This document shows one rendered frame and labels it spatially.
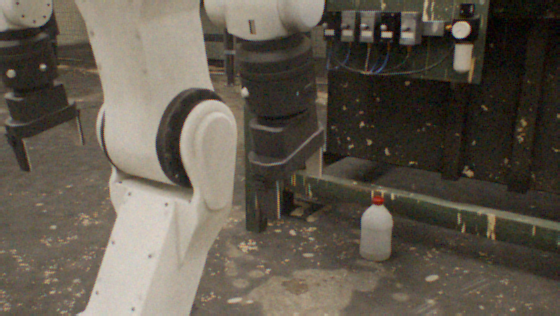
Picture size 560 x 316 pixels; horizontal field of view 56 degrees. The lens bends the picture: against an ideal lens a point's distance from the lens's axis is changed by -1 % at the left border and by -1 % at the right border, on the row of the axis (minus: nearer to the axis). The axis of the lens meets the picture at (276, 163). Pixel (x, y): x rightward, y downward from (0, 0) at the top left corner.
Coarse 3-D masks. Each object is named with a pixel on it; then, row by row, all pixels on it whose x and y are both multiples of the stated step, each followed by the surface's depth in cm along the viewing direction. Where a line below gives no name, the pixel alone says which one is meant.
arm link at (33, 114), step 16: (0, 64) 79; (16, 64) 79; (32, 64) 80; (48, 64) 82; (16, 80) 80; (32, 80) 80; (48, 80) 82; (16, 96) 82; (32, 96) 82; (48, 96) 85; (64, 96) 87; (16, 112) 83; (32, 112) 83; (48, 112) 85; (64, 112) 88; (16, 128) 82; (32, 128) 83; (48, 128) 86
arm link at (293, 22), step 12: (276, 0) 53; (288, 0) 52; (300, 0) 53; (312, 0) 55; (324, 0) 57; (288, 12) 53; (300, 12) 53; (312, 12) 55; (288, 24) 54; (300, 24) 54; (312, 24) 55
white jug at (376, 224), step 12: (372, 204) 167; (372, 216) 165; (384, 216) 165; (372, 228) 165; (384, 228) 165; (372, 240) 166; (384, 240) 166; (360, 252) 171; (372, 252) 167; (384, 252) 167
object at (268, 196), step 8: (256, 184) 64; (264, 184) 63; (272, 184) 63; (264, 192) 65; (272, 192) 64; (264, 200) 65; (272, 200) 65; (264, 208) 66; (272, 208) 65; (264, 216) 67; (272, 216) 66
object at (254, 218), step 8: (248, 112) 178; (248, 120) 178; (248, 128) 179; (248, 136) 180; (248, 144) 181; (248, 152) 182; (248, 160) 183; (248, 168) 184; (248, 176) 185; (248, 184) 185; (248, 192) 186; (256, 192) 184; (248, 200) 187; (256, 200) 185; (248, 208) 188; (256, 208) 186; (248, 216) 189; (256, 216) 187; (248, 224) 190; (256, 224) 188; (264, 224) 191; (256, 232) 189
